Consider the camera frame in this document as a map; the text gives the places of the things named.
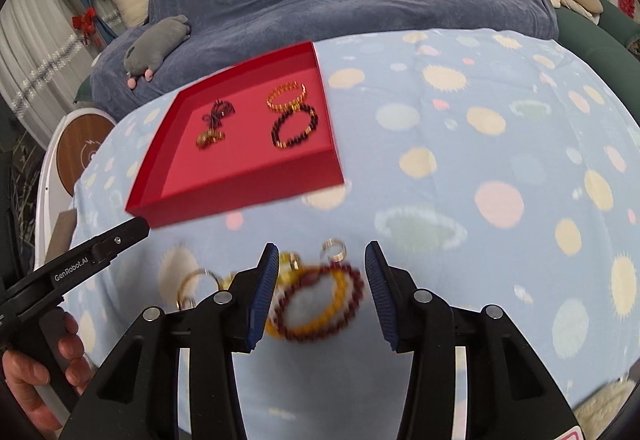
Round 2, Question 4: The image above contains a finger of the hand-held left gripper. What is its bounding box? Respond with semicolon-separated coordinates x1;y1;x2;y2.
92;216;151;266

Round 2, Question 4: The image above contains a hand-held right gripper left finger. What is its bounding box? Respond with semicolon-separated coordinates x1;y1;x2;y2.
60;242;281;440

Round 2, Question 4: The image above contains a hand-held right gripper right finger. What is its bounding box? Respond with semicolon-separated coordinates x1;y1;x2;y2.
364;240;583;440

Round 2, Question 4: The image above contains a yellow amber bead bracelet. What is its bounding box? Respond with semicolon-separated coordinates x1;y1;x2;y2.
277;252;311;291

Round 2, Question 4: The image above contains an orange bead bracelet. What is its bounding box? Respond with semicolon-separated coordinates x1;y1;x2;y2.
265;270;348;338

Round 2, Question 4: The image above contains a small gold ring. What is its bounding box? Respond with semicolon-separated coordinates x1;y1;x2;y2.
320;240;348;263

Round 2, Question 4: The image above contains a dark red heart bead bracelet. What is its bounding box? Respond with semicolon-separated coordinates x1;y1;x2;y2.
267;265;365;343

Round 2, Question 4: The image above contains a thin gold bangle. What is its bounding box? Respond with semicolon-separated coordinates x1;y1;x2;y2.
175;267;221;311

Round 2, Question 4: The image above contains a red jewelry box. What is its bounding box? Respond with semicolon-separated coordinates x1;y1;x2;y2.
125;41;345;229

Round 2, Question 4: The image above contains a person's left hand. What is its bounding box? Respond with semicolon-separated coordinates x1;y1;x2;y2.
0;312;92;433

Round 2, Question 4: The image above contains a white round side table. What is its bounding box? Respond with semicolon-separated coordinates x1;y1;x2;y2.
35;107;118;271

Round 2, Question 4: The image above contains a light blue spotted blanket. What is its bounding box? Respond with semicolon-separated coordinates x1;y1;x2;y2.
74;27;640;440

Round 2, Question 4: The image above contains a gold wristwatch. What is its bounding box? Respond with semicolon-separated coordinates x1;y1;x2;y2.
196;127;226;150

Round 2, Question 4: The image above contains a gold orange bangle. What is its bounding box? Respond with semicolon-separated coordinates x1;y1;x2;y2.
266;82;307;112

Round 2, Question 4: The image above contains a grey plush toy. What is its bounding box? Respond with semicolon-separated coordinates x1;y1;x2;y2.
123;15;191;88

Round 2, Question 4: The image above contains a white curtain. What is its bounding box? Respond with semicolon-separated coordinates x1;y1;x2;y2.
0;0;93;141

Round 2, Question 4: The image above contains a red bow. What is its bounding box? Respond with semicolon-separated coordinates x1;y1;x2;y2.
72;7;98;46

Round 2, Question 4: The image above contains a white fluffy cushion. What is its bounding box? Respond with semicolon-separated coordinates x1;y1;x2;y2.
575;377;638;438

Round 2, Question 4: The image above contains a green sofa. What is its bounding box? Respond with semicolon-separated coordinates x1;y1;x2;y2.
480;0;640;121

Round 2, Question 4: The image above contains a dark purple bead necklace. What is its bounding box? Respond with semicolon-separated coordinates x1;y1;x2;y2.
202;100;236;128

